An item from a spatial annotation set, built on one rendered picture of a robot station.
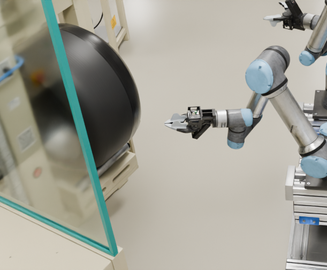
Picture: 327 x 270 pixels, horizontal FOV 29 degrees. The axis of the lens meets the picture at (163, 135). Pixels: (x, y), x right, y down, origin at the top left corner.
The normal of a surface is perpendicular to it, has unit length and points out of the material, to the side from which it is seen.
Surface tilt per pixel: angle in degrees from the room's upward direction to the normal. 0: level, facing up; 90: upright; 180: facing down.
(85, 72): 44
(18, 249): 0
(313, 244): 0
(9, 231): 0
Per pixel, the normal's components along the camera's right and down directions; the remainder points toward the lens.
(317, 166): -0.48, 0.66
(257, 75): -0.62, 0.45
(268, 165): -0.14, -0.79
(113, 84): 0.66, -0.10
